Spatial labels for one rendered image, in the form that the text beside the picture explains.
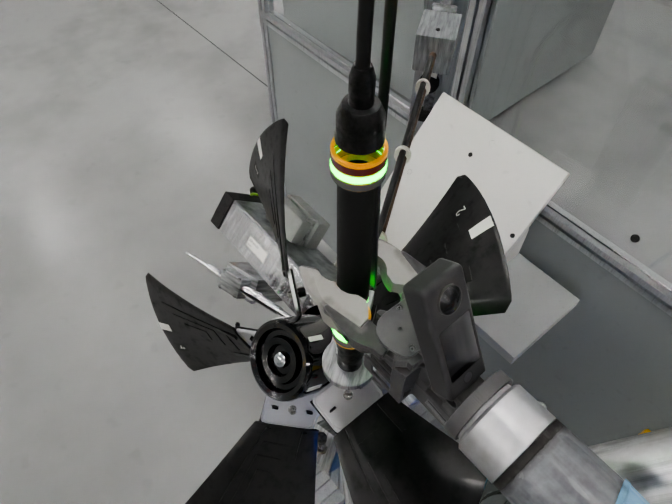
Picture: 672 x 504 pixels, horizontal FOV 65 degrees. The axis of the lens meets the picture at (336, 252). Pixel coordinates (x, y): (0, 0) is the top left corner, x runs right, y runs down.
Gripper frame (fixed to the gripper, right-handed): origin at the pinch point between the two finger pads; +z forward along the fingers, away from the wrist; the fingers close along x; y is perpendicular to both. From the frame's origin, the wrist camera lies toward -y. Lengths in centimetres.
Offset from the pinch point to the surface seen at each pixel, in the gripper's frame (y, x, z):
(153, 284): 37, -12, 37
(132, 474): 151, -43, 58
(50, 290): 151, -35, 150
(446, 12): 8, 55, 35
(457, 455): 31.7, 6.1, -18.7
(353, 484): 33.1, -6.9, -12.3
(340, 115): -19.1, -1.6, -2.3
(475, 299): 8.6, 12.0, -10.2
